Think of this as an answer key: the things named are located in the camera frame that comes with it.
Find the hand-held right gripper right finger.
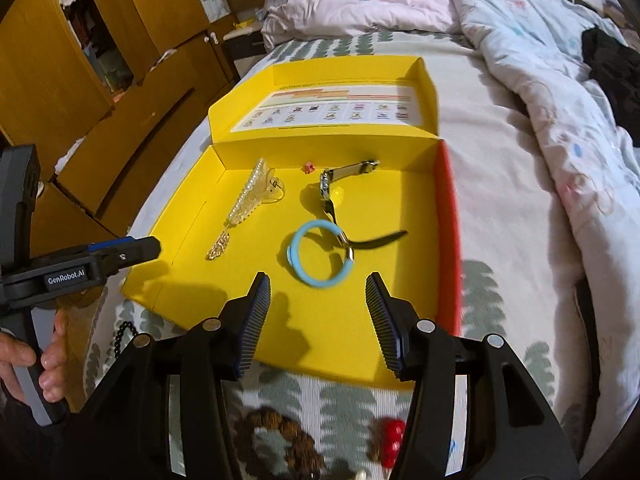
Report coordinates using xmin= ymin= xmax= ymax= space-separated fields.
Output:
xmin=366 ymin=273 xmax=581 ymax=480

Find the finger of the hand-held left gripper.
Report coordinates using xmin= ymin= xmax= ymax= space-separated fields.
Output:
xmin=97 ymin=236 xmax=162 ymax=278
xmin=86 ymin=240 xmax=133 ymax=255

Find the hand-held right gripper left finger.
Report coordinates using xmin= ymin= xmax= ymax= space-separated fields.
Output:
xmin=65 ymin=272 xmax=272 ymax=480

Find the yellow cardboard box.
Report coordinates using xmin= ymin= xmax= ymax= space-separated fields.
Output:
xmin=122 ymin=55 xmax=463 ymax=391

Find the brown walnut bead bracelet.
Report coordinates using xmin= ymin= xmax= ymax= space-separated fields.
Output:
xmin=235 ymin=407 xmax=326 ymax=480

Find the person's left forearm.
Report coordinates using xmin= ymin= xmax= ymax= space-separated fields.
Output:
xmin=0 ymin=400 xmax=68 ymax=480

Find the person's left hand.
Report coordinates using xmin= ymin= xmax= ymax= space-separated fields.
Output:
xmin=0 ymin=310 xmax=68 ymax=403

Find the red bead ornament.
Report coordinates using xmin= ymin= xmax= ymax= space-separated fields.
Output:
xmin=372 ymin=417 xmax=407 ymax=466

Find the pearl hair clip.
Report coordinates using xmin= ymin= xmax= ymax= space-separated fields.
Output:
xmin=225 ymin=157 xmax=288 ymax=226

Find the wooden wardrobe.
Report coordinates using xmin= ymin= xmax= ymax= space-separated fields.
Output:
xmin=0 ymin=0 xmax=241 ymax=261

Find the tree print bed sheet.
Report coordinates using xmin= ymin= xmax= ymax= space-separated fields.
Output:
xmin=80 ymin=30 xmax=601 ymax=480

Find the dark nightstand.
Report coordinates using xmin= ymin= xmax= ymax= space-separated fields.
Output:
xmin=222 ymin=22 xmax=273 ymax=78

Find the white printed carton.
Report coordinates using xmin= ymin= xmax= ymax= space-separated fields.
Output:
xmin=200 ymin=0 xmax=231 ymax=21

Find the light blue quilt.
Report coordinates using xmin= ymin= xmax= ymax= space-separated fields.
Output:
xmin=445 ymin=0 xmax=640 ymax=466

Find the pink quilt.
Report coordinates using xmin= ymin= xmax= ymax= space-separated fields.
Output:
xmin=262 ymin=0 xmax=471 ymax=51

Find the black garment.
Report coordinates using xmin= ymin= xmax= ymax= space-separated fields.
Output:
xmin=582 ymin=27 xmax=640 ymax=146

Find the gold chain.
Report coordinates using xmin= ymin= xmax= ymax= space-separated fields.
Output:
xmin=206 ymin=227 xmax=233 ymax=261

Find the light blue bracelet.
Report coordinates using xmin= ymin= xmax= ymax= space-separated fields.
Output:
xmin=286 ymin=220 xmax=351 ymax=289

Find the black bead bracelet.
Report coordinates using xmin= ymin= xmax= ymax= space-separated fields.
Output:
xmin=114 ymin=321 xmax=138 ymax=361

